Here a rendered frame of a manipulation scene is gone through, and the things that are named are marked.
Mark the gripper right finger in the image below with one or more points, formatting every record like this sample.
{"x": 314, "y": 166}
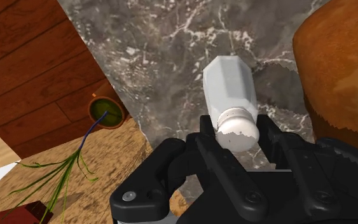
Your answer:
{"x": 321, "y": 173}

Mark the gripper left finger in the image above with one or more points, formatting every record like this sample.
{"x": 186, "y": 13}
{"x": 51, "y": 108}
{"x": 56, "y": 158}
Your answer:
{"x": 154, "y": 173}

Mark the white salt shaker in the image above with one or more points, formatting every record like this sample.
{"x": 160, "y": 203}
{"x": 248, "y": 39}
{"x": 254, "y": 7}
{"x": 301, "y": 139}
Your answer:
{"x": 228, "y": 86}

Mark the terracotta pot with grass plant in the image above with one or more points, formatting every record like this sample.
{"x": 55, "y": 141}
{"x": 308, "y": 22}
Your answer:
{"x": 107, "y": 108}

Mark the brown bread loaf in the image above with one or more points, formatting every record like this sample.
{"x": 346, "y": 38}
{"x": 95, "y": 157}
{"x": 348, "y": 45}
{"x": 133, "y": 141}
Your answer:
{"x": 336, "y": 62}

